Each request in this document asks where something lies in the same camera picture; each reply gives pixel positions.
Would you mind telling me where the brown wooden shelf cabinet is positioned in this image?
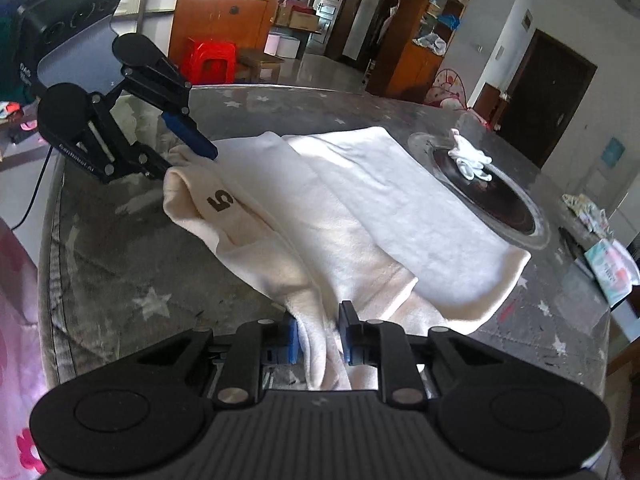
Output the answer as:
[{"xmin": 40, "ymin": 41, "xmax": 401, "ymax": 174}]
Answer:
[{"xmin": 366, "ymin": 0, "xmax": 469, "ymax": 103}]

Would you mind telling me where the white refrigerator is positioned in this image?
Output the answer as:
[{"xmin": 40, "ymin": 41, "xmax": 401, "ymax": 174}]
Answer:
[{"xmin": 608, "ymin": 182, "xmax": 640, "ymax": 247}]

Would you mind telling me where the pink play tent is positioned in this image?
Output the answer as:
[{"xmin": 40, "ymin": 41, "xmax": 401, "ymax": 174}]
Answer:
[{"xmin": 423, "ymin": 68, "xmax": 489, "ymax": 128}]

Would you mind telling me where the water dispenser with bottle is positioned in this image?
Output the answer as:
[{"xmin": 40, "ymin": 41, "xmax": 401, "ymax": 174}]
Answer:
[{"xmin": 582, "ymin": 136, "xmax": 626, "ymax": 207}]

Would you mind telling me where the floral patterned cloth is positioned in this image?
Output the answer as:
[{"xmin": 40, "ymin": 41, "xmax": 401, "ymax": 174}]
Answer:
[{"xmin": 562, "ymin": 194, "xmax": 613, "ymax": 240}]

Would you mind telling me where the red plastic stool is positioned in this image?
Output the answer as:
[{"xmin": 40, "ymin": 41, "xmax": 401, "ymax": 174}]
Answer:
[{"xmin": 179, "ymin": 38, "xmax": 238, "ymax": 84}]

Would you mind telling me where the orange glass display cabinet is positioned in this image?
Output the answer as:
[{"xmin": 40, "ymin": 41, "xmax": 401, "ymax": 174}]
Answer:
[{"xmin": 168, "ymin": 0, "xmax": 278, "ymax": 64}]

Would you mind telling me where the small white baby garment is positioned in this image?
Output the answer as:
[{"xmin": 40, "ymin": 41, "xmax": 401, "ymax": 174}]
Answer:
[{"xmin": 448, "ymin": 128, "xmax": 492, "ymax": 182}]

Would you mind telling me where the black flat remote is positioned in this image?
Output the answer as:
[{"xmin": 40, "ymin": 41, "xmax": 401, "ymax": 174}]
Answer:
[{"xmin": 558, "ymin": 226, "xmax": 596, "ymax": 281}]

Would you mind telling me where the tissue pack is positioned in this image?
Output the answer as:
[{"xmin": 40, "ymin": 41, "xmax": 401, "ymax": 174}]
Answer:
[{"xmin": 585, "ymin": 240, "xmax": 640, "ymax": 308}]

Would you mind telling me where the dark wooden door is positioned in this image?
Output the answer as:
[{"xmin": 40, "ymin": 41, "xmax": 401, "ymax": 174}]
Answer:
[{"xmin": 497, "ymin": 29, "xmax": 597, "ymax": 167}]

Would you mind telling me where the cream fleece garment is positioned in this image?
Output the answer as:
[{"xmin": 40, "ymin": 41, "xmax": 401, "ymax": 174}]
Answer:
[{"xmin": 163, "ymin": 127, "xmax": 530, "ymax": 389}]

